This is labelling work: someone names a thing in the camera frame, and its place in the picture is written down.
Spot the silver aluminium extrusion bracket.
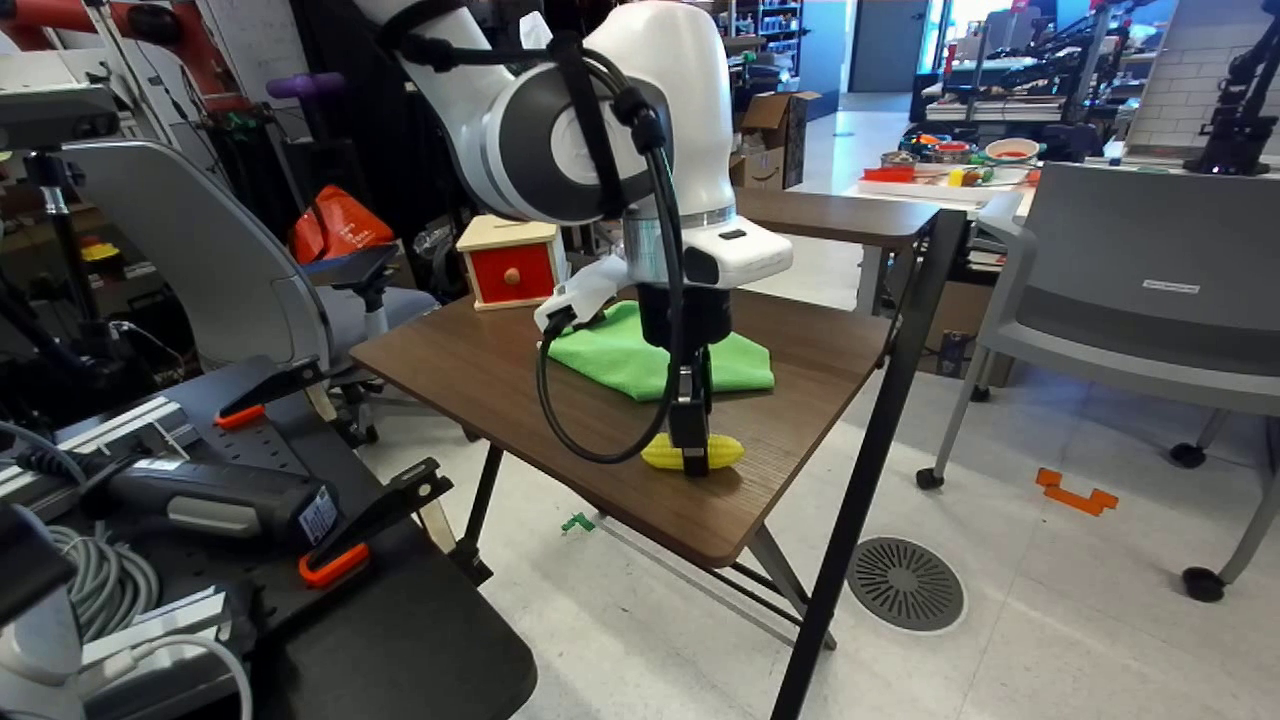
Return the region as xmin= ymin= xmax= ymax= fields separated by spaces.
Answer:
xmin=75 ymin=583 xmax=231 ymax=671
xmin=0 ymin=390 xmax=204 ymax=473

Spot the black pegboard table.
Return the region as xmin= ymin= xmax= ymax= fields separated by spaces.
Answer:
xmin=0 ymin=385 xmax=540 ymax=720

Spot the purple foam roller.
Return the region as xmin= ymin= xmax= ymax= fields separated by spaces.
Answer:
xmin=265 ymin=73 xmax=352 ymax=109

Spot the brown wooden table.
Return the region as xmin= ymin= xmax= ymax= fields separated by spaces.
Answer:
xmin=346 ymin=184 xmax=973 ymax=720

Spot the black machine stand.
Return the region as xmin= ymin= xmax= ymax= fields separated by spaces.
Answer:
xmin=1183 ymin=0 xmax=1280 ymax=175

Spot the orange floor tape mark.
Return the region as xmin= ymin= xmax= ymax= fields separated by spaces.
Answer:
xmin=1030 ymin=463 xmax=1124 ymax=521

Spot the green cloth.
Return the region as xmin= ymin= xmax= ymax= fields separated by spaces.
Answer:
xmin=542 ymin=297 xmax=779 ymax=409

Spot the black clamp with orange handle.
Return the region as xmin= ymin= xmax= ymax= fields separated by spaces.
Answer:
xmin=210 ymin=354 xmax=332 ymax=434
xmin=293 ymin=457 xmax=456 ymax=591

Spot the grey office chair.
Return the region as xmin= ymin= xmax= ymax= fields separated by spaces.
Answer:
xmin=56 ymin=135 xmax=442 ymax=442

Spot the wooden box with red front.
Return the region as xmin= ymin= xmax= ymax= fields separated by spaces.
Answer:
xmin=451 ymin=211 xmax=568 ymax=311

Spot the yellow banana toy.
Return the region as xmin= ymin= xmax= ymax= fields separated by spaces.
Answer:
xmin=635 ymin=426 xmax=746 ymax=474

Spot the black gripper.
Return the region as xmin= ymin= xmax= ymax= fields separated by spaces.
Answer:
xmin=631 ymin=274 xmax=735 ymax=479

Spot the grey coiled cable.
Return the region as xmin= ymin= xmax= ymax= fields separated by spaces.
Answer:
xmin=42 ymin=514 xmax=162 ymax=644

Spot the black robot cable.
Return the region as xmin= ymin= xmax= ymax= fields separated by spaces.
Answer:
xmin=532 ymin=0 xmax=701 ymax=469

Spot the white table with toys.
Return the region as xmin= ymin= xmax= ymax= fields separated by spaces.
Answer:
xmin=852 ymin=123 xmax=1055 ymax=215

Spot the grey chair on castors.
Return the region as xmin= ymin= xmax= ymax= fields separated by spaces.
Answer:
xmin=915 ymin=161 xmax=1280 ymax=605

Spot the large cardboard box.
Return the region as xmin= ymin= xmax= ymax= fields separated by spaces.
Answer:
xmin=729 ymin=87 xmax=811 ymax=193

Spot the orange bag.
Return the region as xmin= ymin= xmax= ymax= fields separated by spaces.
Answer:
xmin=287 ymin=179 xmax=399 ymax=268

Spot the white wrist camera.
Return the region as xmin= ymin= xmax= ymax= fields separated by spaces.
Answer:
xmin=532 ymin=252 xmax=631 ymax=335

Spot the black power tool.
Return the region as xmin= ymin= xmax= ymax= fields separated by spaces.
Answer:
xmin=94 ymin=451 xmax=345 ymax=553

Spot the round floor drain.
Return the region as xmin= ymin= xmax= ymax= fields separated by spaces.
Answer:
xmin=844 ymin=533 xmax=967 ymax=636

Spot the metal workshop rack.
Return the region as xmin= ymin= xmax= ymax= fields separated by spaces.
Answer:
xmin=912 ymin=0 xmax=1176 ymax=154

